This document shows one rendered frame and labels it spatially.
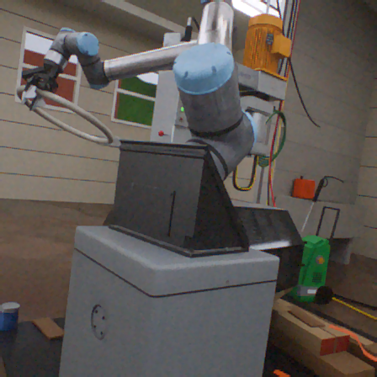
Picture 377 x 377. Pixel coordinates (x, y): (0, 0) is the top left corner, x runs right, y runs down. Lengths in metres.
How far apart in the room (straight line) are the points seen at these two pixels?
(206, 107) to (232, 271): 0.39
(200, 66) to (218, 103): 0.10
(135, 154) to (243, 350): 0.56
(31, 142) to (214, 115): 7.26
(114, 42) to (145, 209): 8.15
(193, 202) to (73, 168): 7.62
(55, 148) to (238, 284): 7.50
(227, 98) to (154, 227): 0.36
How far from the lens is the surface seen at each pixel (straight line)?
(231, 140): 1.00
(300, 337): 2.44
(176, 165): 0.87
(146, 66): 1.62
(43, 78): 1.71
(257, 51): 2.69
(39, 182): 8.19
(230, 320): 0.93
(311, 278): 3.59
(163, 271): 0.74
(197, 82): 0.90
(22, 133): 8.04
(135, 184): 0.98
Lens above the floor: 1.04
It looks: 3 degrees down
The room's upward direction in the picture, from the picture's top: 8 degrees clockwise
